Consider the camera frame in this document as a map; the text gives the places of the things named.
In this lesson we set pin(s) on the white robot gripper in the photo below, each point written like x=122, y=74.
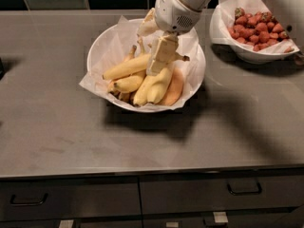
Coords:
x=172, y=12

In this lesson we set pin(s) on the black drawer handle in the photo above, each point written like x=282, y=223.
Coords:
x=244, y=187
x=27, y=202

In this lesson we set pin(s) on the paper liner under strawberries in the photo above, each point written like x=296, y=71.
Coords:
x=288, y=13

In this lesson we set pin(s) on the pile of red strawberries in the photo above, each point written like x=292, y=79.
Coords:
x=260, y=30

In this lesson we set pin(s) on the orange-tinted banana right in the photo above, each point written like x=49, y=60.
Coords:
x=174, y=90

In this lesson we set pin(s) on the white paper bowl liner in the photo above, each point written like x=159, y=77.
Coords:
x=110, y=48

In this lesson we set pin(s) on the right black drawer handle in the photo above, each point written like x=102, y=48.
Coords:
x=244, y=187

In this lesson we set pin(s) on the right dark drawer front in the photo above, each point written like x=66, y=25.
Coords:
x=206, y=192

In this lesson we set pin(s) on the left black drawer handle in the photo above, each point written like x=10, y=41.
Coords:
x=27, y=202

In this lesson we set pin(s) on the left dark drawer front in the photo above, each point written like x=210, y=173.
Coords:
x=71, y=198

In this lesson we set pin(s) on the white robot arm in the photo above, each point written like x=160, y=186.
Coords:
x=173, y=18

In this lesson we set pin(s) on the short yellow banana left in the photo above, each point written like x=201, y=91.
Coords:
x=131, y=83

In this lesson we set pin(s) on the back banana with stem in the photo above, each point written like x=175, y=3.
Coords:
x=131, y=54

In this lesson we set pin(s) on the white strawberry bowl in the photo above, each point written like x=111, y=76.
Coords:
x=224, y=17

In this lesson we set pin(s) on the long yellow banana middle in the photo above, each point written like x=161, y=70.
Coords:
x=140, y=97

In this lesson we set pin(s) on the dark drawer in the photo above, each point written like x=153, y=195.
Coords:
x=71, y=198
x=206, y=192

